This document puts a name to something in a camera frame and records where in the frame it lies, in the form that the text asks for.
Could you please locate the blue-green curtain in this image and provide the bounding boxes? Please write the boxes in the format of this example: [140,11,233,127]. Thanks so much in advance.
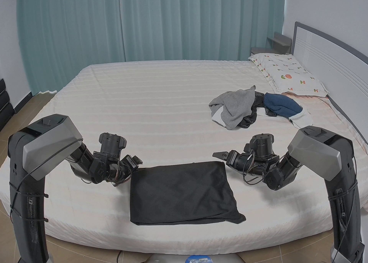
[121,0,287,61]
[17,0,125,95]

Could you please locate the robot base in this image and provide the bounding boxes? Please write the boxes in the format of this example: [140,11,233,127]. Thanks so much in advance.
[149,253,240,263]

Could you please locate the white garment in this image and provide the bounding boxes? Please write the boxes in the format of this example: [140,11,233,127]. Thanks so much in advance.
[211,109,226,127]
[289,108,314,129]

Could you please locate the white printed pillow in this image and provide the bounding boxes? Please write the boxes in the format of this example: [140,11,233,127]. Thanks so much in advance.
[249,53,330,97]

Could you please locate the grey bedside table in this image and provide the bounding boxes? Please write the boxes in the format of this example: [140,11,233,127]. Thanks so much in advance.
[251,32,292,56]

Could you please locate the black shiny garment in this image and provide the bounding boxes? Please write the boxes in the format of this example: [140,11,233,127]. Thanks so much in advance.
[240,92,278,129]

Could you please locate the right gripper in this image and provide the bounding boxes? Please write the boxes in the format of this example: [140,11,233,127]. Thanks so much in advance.
[226,150,256,175]

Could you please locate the dark blue garment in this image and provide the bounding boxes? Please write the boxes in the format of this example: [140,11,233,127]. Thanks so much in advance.
[264,93,304,119]

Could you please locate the bed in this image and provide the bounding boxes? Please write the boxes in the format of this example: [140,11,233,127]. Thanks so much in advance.
[0,21,368,254]

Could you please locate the grey garment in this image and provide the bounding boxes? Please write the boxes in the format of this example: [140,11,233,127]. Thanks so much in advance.
[208,85,257,132]

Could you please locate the black T-shirt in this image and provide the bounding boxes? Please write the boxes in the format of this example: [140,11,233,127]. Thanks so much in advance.
[130,161,246,225]

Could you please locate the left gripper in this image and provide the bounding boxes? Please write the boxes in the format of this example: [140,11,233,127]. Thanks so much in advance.
[113,161,136,183]

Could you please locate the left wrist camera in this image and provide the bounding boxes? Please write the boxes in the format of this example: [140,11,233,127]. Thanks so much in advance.
[125,155,144,172]

